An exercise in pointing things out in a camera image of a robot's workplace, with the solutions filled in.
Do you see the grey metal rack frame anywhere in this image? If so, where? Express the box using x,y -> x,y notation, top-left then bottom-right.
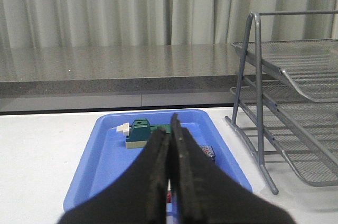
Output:
224,10 -> 338,195

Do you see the blue plastic tray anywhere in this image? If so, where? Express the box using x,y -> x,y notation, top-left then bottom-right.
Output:
63,109 -> 252,211

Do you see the middle mesh tray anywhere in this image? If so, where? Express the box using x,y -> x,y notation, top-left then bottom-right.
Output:
230,86 -> 338,145

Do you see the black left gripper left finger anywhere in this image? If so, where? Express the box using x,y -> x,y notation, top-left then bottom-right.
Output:
59,128 -> 170,223

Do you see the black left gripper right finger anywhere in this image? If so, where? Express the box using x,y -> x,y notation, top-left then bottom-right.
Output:
170,114 -> 293,223

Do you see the bottom mesh tray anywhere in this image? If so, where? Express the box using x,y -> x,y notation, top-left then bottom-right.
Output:
230,123 -> 337,195

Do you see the green and beige terminal block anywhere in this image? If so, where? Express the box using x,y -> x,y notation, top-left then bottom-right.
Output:
116,118 -> 171,149

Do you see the mesh tray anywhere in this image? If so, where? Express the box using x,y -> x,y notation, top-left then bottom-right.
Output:
231,38 -> 338,103
230,123 -> 337,195
230,86 -> 338,145

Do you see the top mesh tray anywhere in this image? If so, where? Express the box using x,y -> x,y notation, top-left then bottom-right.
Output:
231,38 -> 338,103

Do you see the grey stone counter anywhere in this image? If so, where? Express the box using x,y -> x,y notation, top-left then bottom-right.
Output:
0,43 -> 265,114

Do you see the grey curtain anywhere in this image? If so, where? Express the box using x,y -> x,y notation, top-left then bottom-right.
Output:
1,0 -> 337,48

